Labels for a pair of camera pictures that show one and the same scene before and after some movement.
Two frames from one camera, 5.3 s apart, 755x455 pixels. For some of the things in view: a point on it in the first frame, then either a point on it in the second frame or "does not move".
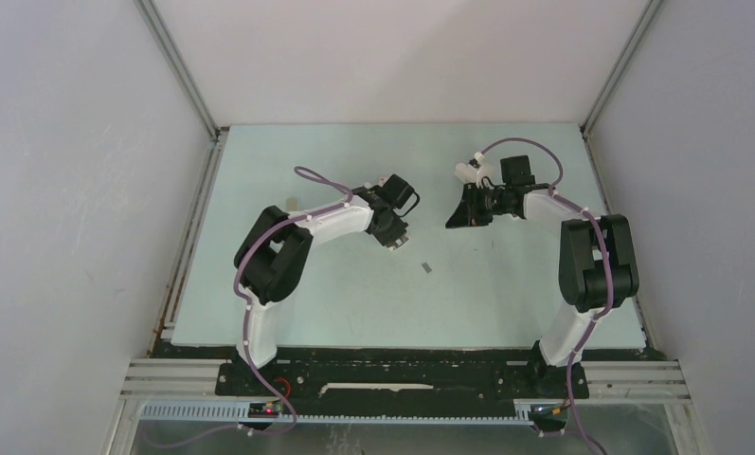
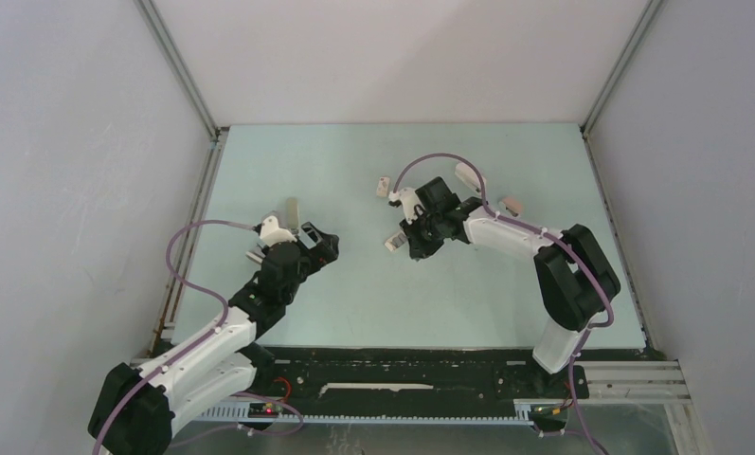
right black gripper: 469,211 -> 418,246
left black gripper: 398,230 -> 323,252
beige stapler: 292,204 does not move
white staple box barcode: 399,242 does not move
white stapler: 466,172 does not move
